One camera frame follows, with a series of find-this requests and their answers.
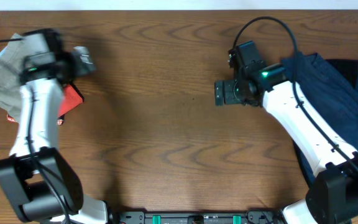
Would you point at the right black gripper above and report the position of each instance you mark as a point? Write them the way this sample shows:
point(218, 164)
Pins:
point(229, 97)

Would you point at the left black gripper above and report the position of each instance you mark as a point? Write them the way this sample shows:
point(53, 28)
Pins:
point(83, 67)

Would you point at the khaki shorts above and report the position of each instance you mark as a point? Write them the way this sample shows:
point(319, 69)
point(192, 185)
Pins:
point(11, 59)

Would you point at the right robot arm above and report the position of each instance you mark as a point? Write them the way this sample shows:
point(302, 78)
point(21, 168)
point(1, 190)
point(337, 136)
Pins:
point(333, 196)

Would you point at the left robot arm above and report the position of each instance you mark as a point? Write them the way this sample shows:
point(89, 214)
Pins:
point(38, 182)

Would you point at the red folded t-shirt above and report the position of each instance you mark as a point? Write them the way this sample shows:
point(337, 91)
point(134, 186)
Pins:
point(70, 99)

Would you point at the black patterned folded garment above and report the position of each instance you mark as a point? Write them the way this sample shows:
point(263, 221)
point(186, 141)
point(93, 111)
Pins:
point(61, 119)

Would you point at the black garment under navy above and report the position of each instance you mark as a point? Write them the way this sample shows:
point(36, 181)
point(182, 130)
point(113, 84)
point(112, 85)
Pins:
point(347, 68)

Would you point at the navy blue garment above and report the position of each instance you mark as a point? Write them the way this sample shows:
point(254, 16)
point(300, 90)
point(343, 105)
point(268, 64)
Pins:
point(330, 94)

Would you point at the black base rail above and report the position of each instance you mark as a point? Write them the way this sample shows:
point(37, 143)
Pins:
point(247, 217)

